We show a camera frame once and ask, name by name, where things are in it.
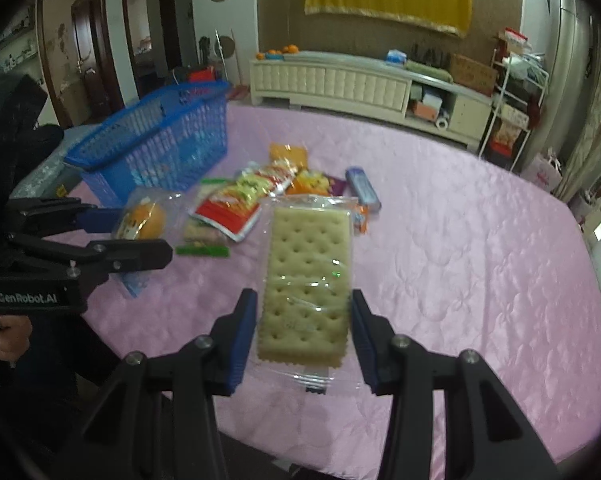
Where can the patterned curtain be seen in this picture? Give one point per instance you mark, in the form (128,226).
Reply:
(600,125)

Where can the pink quilted bedspread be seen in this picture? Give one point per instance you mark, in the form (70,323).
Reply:
(455,260)

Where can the cardboard box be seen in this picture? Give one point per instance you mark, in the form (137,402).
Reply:
(473,74)

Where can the person's left hand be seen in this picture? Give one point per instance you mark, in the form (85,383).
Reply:
(10,340)

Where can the bread bun packet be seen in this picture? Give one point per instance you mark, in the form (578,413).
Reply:
(143,220)

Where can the clear cracker packet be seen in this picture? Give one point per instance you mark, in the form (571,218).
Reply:
(305,280)

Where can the white wall cabinet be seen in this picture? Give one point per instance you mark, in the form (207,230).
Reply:
(15,40)

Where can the green folded cloth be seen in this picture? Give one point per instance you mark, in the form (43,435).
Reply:
(428,71)

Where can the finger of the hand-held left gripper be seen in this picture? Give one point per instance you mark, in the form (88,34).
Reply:
(140,255)
(100,220)

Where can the purple chips packet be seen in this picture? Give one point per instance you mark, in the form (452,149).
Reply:
(313,182)

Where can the red box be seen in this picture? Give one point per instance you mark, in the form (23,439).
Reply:
(512,39)

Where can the silver refrigerator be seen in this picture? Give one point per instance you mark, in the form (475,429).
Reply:
(570,70)

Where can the grey lace-trimmed cover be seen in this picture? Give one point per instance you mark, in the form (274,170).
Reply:
(60,160)

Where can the blue plastic basket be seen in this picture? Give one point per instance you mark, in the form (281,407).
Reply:
(170,135)

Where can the broom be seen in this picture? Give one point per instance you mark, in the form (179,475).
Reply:
(239,75)

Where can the person's dark clothing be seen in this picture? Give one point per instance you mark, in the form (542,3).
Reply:
(65,350)

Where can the dark green bag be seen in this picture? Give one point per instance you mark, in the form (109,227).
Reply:
(179,75)

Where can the orange shelf box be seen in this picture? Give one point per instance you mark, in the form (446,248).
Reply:
(425,109)

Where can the black jacket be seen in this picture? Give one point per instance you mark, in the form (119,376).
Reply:
(15,125)

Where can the pink paper bag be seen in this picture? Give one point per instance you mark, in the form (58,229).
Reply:
(542,170)

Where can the orange snack packet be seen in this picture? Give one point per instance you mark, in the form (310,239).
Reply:
(288,152)

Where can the purple snack bar packet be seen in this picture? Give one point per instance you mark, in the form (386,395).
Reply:
(363,187)

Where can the dark framed doorway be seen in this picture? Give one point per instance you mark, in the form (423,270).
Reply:
(148,20)

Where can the light blue snack packet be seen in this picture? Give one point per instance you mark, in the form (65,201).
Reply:
(133,285)

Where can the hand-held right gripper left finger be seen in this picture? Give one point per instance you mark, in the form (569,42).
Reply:
(243,340)

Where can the brown wooden door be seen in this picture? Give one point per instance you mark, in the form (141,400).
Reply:
(88,45)

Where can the cream tv cabinet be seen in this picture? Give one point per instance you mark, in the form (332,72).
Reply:
(330,82)

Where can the green label cracker packet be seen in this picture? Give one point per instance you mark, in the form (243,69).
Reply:
(200,232)

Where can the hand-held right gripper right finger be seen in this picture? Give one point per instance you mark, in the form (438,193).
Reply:
(363,345)

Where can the blue tissue box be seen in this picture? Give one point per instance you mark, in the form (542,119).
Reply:
(396,58)

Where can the red shopping bag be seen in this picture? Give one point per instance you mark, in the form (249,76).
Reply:
(201,75)

